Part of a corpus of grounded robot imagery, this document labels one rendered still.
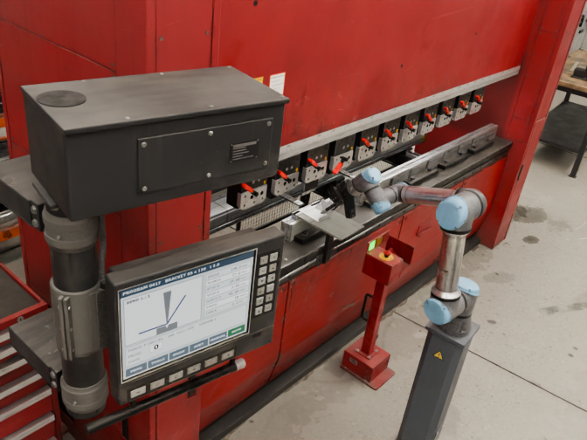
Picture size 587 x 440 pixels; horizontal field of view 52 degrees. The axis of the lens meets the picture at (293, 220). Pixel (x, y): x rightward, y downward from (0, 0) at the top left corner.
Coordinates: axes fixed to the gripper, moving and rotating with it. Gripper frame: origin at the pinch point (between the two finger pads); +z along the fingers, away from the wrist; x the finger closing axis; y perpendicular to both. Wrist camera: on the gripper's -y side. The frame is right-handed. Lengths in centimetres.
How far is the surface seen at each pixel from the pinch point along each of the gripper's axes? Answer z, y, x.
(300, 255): 12.8, -12.0, 16.0
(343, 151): -10.2, 22.3, -17.7
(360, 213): 18.1, -4.3, -38.4
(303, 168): -8.6, 20.4, 9.5
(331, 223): 1.4, -5.7, 0.2
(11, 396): 41, -14, 141
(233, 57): -54, 53, 59
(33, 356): -25, -11, 147
